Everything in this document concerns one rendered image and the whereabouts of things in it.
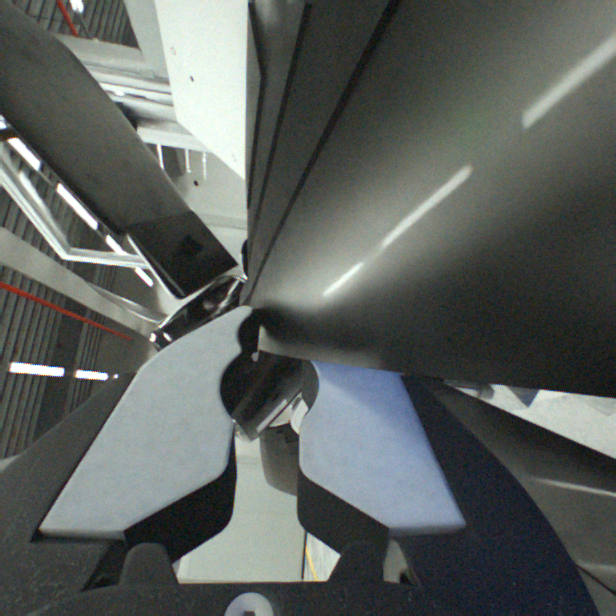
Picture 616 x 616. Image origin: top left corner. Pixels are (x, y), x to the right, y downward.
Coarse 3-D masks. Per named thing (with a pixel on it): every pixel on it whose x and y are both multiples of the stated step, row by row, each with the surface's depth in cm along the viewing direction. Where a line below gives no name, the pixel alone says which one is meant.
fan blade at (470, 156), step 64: (256, 0) 8; (320, 0) 5; (384, 0) 4; (448, 0) 3; (512, 0) 3; (576, 0) 2; (256, 64) 9; (320, 64) 6; (384, 64) 4; (448, 64) 3; (512, 64) 3; (576, 64) 3; (256, 128) 10; (320, 128) 6; (384, 128) 5; (448, 128) 4; (512, 128) 3; (576, 128) 3; (256, 192) 11; (320, 192) 7; (384, 192) 5; (448, 192) 4; (512, 192) 3; (576, 192) 3; (256, 256) 13; (320, 256) 7; (384, 256) 5; (448, 256) 4; (512, 256) 3; (576, 256) 3; (320, 320) 8; (384, 320) 5; (448, 320) 4; (512, 320) 4; (576, 320) 3; (512, 384) 4; (576, 384) 3
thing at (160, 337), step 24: (216, 288) 29; (240, 288) 29; (192, 312) 28; (216, 312) 27; (168, 336) 27; (264, 360) 27; (288, 360) 28; (264, 384) 27; (288, 384) 28; (240, 408) 26; (264, 408) 27; (240, 432) 27
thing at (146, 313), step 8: (96, 288) 52; (104, 296) 49; (112, 296) 52; (120, 304) 47; (128, 304) 50; (136, 304) 55; (136, 312) 44; (144, 312) 46; (152, 312) 49; (160, 312) 57; (152, 320) 42; (160, 320) 42
